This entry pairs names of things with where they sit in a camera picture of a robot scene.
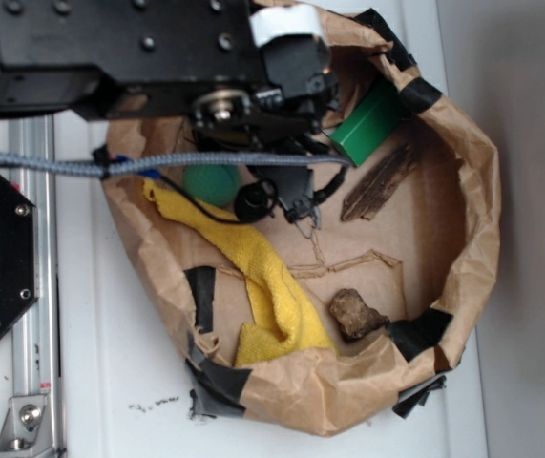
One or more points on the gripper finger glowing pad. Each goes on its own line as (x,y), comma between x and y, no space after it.
(296,59)

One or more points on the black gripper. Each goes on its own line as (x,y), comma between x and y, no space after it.
(122,59)

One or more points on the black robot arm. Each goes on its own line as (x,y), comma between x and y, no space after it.
(231,116)

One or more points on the green block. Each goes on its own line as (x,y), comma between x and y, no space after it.
(370,123)

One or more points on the green ball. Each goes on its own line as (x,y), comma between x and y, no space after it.
(217,185)

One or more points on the dark wood piece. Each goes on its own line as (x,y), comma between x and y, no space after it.
(376,187)

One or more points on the brown paper bag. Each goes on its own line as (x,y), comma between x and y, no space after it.
(428,261)

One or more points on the yellow cloth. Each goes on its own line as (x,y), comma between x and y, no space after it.
(285,319)

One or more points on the brown rock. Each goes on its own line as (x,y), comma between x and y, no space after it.
(354,317)

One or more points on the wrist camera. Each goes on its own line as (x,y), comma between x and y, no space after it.
(296,196)

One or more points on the aluminium rail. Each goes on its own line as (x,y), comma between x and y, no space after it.
(36,360)

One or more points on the metal corner bracket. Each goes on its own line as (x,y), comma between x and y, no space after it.
(27,429)

